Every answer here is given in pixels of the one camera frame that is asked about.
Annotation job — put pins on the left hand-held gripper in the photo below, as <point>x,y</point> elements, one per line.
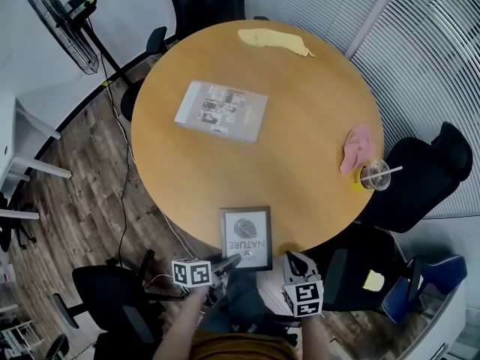
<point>191,273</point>

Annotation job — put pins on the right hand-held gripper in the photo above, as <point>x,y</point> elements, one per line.
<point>303,298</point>

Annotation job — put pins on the person's right forearm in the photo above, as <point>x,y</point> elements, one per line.
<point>313,338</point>

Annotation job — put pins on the person's left forearm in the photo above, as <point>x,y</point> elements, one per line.
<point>183,324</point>

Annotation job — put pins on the round wooden table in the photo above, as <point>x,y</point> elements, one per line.
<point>300,118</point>

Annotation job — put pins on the person's blue jeans legs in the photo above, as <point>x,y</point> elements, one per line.
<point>243,298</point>

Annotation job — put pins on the person's mustard shirt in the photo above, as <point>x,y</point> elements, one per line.
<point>243,347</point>

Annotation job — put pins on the clear plastic cup yellow sleeve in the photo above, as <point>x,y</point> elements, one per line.
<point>375,180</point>

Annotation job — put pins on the black armless office chair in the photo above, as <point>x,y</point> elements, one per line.
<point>112,298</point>

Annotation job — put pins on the white drinking straw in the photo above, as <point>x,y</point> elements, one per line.
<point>390,171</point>

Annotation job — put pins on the pink cloth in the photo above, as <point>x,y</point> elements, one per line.
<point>358,148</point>

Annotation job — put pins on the blue office chair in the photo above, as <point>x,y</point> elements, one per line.
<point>438,276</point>

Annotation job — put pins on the black mesh office chair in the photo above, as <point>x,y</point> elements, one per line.
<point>416,182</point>

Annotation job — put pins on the grey picture book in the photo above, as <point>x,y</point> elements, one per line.
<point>221,111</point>

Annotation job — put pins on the white cabinet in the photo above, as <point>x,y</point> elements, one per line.
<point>446,328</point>

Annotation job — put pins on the black and green device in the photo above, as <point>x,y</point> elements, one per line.
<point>58,347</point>

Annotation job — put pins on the small yellow floor marker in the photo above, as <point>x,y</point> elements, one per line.
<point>107,83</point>

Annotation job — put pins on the black chair base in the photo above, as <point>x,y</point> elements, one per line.
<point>13,231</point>

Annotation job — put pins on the yellow cloth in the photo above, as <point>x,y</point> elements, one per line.
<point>270,39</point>

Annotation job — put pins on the white window blinds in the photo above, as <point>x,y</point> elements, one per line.
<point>412,69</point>

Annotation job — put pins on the white desk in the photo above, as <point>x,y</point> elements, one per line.
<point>11,144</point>

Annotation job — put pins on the black office chair with headrest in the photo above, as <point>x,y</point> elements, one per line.
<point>210,2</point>

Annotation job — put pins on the black standing fan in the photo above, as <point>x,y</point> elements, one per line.
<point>60,24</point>

